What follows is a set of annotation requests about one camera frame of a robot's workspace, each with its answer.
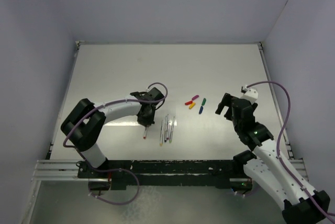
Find black tipped white pen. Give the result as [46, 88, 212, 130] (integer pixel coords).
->
[164, 115, 169, 142]

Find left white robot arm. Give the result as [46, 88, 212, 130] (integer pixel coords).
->
[61, 87, 165, 178]

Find red white pen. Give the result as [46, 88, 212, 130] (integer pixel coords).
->
[143, 127, 149, 139]

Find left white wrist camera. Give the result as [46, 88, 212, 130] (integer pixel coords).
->
[146, 87, 159, 96]

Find green tipped white pen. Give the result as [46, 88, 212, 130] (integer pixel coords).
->
[169, 116, 175, 143]

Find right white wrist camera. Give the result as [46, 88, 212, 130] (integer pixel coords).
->
[241, 85, 259, 104]

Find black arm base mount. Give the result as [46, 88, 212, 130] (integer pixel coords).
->
[76, 160, 253, 192]

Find yellow white pen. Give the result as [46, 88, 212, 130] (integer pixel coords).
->
[159, 119, 164, 146]

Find purple tipped white pen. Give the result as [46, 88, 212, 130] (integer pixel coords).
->
[165, 114, 170, 142]

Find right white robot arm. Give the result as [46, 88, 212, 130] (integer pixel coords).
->
[215, 89, 330, 223]

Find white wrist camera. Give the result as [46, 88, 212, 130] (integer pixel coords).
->
[146, 87, 159, 96]
[241, 85, 259, 104]

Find yellow pen cap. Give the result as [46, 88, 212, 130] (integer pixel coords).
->
[189, 102, 196, 109]

